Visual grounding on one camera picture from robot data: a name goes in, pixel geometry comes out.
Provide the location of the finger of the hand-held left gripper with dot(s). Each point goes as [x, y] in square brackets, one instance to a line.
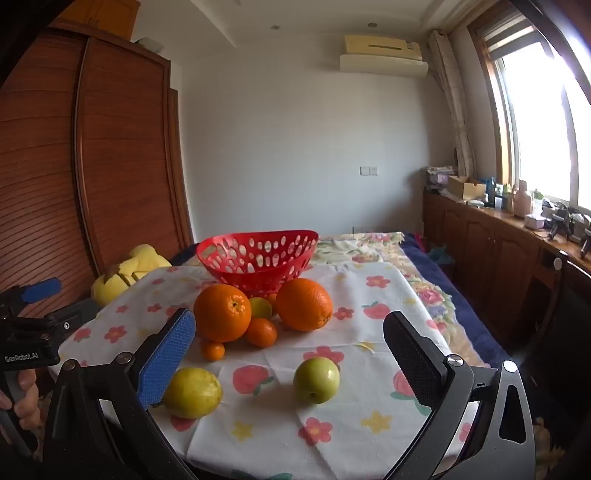
[41, 288]
[69, 318]

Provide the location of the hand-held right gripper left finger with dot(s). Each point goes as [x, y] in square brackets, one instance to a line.
[166, 360]

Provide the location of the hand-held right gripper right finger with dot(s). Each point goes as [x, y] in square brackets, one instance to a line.
[411, 364]

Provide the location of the large orange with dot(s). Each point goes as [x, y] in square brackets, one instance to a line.
[304, 304]
[221, 314]

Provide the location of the medium mandarin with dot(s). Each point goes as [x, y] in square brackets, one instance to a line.
[261, 333]

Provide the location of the red perforated plastic basket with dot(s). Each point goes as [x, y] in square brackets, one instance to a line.
[258, 258]

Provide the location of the person's left hand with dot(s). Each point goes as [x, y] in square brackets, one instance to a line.
[25, 385]

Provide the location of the yellow-green lemon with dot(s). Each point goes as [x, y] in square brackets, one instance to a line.
[194, 392]

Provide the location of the small mandarin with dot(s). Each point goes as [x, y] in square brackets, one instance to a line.
[273, 302]
[213, 350]

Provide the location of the white flower print cloth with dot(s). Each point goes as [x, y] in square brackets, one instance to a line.
[369, 323]

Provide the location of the yellow plush toy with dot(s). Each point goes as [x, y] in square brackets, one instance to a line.
[120, 277]

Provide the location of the dark blue blanket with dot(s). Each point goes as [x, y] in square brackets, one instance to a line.
[461, 304]

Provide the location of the floral bed sheet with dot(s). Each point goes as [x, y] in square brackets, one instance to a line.
[415, 277]

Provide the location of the green apple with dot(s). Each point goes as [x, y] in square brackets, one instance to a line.
[316, 379]

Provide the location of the small green lime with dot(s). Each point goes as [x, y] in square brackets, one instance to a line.
[261, 307]

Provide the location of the brown wooden cabinet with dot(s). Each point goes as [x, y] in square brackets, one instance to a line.
[489, 249]

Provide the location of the brown wooden wardrobe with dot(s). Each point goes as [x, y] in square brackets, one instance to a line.
[115, 161]

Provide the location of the dark chair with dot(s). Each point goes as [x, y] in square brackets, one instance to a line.
[558, 332]

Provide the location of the open cardboard box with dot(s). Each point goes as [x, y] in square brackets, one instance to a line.
[468, 188]

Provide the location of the small white box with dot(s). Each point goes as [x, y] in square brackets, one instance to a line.
[534, 222]

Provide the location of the pile of folded cloth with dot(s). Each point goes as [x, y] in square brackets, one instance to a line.
[441, 176]

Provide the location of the pink bottle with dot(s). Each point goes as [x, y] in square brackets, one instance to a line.
[522, 201]

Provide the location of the black tripod device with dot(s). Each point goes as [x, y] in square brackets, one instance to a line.
[561, 219]

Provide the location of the pale patterned curtain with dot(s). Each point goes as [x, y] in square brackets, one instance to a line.
[455, 106]

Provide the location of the window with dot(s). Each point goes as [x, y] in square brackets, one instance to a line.
[540, 129]

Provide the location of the cardboard box on wardrobe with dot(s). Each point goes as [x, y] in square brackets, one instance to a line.
[106, 16]

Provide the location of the white wall switch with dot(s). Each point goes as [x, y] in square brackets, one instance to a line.
[368, 170]

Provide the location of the wall air conditioner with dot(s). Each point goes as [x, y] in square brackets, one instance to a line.
[383, 57]

